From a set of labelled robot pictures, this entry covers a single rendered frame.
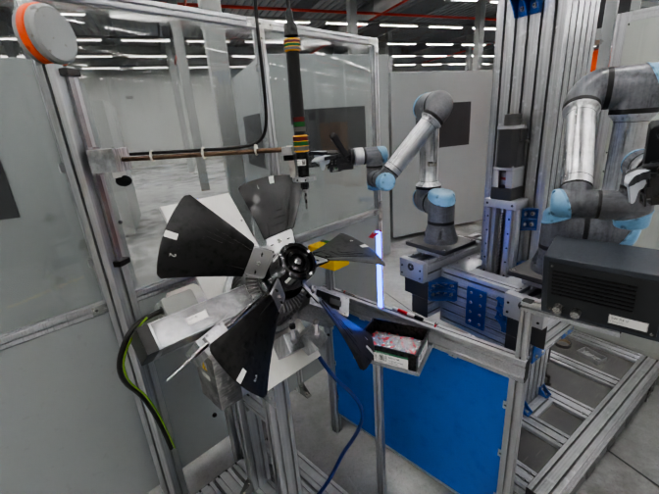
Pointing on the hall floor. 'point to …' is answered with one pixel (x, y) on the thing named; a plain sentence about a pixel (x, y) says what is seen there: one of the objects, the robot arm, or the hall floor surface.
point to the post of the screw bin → (380, 427)
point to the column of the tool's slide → (127, 314)
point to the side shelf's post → (233, 433)
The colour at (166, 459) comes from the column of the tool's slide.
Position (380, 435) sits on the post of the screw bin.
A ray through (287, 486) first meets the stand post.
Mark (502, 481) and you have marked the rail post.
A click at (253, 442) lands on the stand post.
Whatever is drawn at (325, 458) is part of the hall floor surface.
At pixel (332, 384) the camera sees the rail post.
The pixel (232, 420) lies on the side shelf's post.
